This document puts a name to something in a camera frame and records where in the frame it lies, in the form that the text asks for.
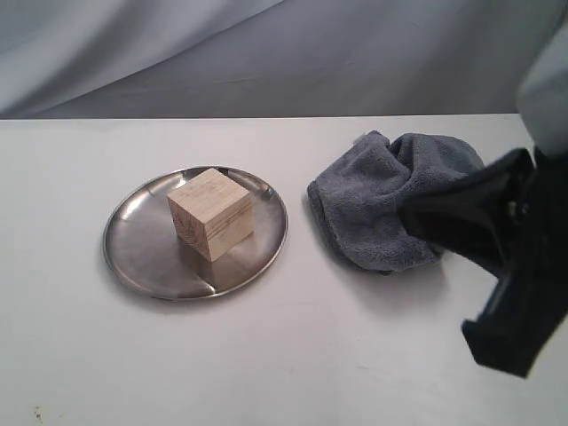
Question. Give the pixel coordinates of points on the white backdrop curtain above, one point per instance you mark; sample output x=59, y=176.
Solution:
x=212, y=59

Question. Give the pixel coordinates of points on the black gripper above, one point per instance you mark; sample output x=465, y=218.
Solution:
x=480, y=217

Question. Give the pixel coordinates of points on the grey fleece cloth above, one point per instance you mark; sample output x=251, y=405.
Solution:
x=355, y=200

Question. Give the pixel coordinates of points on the light wooden cube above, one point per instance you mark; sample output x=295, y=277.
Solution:
x=211, y=213

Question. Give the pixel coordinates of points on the round stainless steel plate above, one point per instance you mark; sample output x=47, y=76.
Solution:
x=144, y=253

